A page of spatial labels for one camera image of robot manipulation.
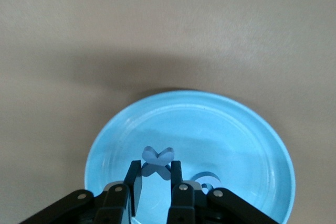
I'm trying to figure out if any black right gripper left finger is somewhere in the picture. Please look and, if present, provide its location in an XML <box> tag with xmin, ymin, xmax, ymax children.
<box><xmin>15</xmin><ymin>160</ymin><xmax>144</xmax><ymax>224</ymax></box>

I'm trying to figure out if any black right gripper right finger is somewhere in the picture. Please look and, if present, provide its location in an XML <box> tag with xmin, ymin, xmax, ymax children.
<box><xmin>167</xmin><ymin>160</ymin><xmax>279</xmax><ymax>224</ymax></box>

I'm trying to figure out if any blue foam letter c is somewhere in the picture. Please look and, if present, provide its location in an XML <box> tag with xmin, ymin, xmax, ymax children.
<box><xmin>191</xmin><ymin>172</ymin><xmax>222</xmax><ymax>190</ymax></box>

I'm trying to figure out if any blue foam letter x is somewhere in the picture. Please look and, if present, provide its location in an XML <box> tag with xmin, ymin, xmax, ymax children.
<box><xmin>141</xmin><ymin>146</ymin><xmax>175</xmax><ymax>181</ymax></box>

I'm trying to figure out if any blue plate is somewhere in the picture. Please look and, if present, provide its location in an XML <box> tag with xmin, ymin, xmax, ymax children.
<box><xmin>83</xmin><ymin>90</ymin><xmax>297</xmax><ymax>224</ymax></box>

